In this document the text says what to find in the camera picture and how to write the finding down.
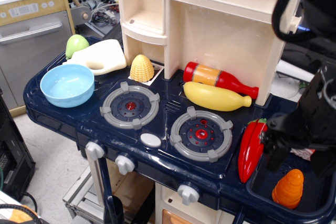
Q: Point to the cream toy milk jug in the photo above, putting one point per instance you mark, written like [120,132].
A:
[101,58]

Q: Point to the grey toy dishwasher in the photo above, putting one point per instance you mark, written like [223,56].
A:
[33,32]

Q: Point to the middle grey stove knob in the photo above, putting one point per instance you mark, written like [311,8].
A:
[124,164]

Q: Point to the grey stove knob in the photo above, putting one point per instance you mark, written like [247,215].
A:
[124,164]
[94,151]
[188,194]

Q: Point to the red toy chili pepper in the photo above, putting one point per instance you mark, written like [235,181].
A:
[251,148]

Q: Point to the left grey stove burner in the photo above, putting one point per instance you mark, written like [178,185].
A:
[130,107]

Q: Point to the grey oval button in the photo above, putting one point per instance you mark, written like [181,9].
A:
[150,140]

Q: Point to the grey stove burner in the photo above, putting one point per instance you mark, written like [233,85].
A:
[130,107]
[201,136]

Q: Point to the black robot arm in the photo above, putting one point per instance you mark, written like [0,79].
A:
[319,14]

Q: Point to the left grey stove knob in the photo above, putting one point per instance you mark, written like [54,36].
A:
[94,151]

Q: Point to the cream toy kitchen shelf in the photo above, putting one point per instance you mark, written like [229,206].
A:
[231,35]

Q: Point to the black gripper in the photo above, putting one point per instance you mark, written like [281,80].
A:
[310,126]

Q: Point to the light blue plastic bowl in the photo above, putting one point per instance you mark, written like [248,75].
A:
[68,86]

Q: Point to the right grey stove knob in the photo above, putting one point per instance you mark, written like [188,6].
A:
[188,194]

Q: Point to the right grey stove burner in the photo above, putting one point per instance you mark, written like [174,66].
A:
[201,136]

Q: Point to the yellow toy corn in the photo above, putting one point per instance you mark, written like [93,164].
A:
[141,69]

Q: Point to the orange toy carrot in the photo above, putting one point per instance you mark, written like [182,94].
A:
[288,191]

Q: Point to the black computer case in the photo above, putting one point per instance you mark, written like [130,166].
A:
[17,165]

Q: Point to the navy toy kitchen counter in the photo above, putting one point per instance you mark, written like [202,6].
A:
[217,183]

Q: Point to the green toy pear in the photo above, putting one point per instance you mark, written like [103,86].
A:
[75,43]

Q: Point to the yellow toy banana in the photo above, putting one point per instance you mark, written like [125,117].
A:
[215,98]

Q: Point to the red toy ketchup bottle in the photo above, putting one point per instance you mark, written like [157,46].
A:
[197,72]

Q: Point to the red toy meat slice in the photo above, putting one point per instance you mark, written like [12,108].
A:
[305,153]

